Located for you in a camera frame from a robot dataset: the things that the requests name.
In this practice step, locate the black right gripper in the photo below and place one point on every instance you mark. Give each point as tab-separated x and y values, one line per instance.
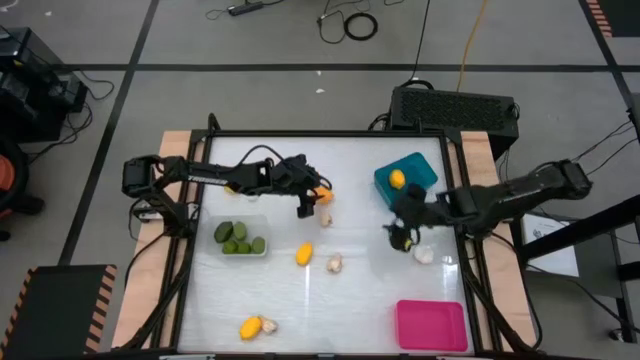
420	212

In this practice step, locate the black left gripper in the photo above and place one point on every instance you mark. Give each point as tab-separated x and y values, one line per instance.
292	175

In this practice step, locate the garlic bulb with stem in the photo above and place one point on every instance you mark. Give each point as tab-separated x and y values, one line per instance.
335	263
326	219
269	325

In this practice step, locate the round white garlic bulb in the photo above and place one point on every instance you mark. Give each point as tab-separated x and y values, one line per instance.
424	254

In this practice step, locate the teal plastic basket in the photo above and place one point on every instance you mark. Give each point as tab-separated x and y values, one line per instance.
422	172

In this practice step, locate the oval green lime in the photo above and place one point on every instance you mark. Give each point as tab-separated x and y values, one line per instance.
240	230

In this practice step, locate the large dark green avocado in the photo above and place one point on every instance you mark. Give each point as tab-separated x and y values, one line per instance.
223	232

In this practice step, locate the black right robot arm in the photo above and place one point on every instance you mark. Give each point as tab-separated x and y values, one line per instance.
520	192

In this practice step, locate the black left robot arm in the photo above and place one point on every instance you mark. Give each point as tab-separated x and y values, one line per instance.
210	177

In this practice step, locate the clear plastic basket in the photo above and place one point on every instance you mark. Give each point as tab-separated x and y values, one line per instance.
260	225

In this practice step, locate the small round green lime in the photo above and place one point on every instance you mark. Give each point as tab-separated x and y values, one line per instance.
244	248
258	245
230	247

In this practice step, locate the light wooden board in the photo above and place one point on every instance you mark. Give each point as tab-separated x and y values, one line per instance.
140	300
475	150

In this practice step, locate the pink plastic basket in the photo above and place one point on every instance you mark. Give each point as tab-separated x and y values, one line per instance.
430	325

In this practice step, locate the black computer case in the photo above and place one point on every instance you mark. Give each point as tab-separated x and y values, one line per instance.
450	107

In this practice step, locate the white paper sheet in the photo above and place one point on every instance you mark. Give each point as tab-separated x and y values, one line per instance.
560	266

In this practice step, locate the black power strip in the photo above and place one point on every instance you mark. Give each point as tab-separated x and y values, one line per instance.
246	8

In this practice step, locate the black mat orange striped edge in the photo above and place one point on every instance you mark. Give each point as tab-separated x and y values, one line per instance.
55	310
622	15

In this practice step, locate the black equipment cart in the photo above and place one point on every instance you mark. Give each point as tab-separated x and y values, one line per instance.
30	100

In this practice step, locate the orange and black round device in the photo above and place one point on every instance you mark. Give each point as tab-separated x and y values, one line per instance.
5	175

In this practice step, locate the black metal table frame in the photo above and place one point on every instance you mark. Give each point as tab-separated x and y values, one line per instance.
325	133

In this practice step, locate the black metal stand frame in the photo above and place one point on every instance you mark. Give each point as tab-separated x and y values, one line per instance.
600	222

